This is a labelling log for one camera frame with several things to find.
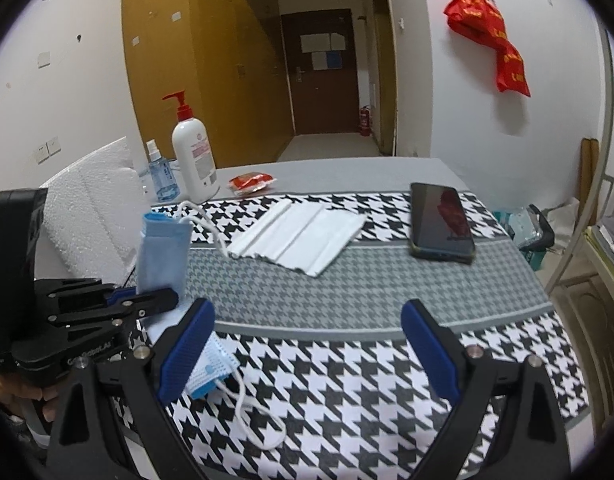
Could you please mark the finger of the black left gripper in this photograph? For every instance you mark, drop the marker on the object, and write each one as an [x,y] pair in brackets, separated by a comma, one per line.
[120,294]
[128,313]

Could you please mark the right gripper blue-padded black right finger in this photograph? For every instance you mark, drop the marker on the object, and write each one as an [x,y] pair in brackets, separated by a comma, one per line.
[529,441]

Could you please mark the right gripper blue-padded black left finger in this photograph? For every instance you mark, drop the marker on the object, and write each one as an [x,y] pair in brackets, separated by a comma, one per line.
[87,440]

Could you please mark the blue face mask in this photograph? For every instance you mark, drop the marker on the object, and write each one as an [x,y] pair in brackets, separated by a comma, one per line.
[217,369]
[165,244]

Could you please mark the white tissue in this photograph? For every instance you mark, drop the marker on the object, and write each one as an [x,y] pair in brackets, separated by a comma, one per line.
[304,237]

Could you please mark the person's left hand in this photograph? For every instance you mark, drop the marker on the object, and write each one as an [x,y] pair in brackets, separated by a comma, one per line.
[15,388]

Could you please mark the white styrofoam box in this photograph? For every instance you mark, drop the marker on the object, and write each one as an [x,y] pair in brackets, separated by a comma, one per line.
[93,214]

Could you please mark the blue spray bottle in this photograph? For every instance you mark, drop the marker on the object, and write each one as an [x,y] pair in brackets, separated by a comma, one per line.
[165,184]

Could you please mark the red snack packet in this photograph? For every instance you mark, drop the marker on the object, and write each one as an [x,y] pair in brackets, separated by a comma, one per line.
[250,183]

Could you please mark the white pump lotion bottle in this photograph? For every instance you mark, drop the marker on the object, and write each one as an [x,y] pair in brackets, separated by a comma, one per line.
[191,146]

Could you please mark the houndstooth table mat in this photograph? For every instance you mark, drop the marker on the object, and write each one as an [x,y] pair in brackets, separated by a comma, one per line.
[328,357]

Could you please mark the teal basket with items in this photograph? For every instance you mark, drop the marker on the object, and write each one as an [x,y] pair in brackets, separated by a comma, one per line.
[530,231]

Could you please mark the black smartphone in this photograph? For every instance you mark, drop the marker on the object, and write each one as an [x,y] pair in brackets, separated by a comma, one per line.
[439,230]

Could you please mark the wooden wardrobe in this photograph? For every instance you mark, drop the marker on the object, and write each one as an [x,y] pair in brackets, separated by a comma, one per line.
[227,57]

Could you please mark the red fire extinguisher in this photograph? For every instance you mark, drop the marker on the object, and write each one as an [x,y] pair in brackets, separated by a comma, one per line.
[365,121]

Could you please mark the dark brown door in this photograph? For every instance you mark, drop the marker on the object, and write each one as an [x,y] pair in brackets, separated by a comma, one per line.
[322,65]

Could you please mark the red hanging bag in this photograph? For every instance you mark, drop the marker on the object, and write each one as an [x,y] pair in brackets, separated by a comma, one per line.
[482,22]

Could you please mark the white wall switch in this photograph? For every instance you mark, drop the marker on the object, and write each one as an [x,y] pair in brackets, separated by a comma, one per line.
[46,150]

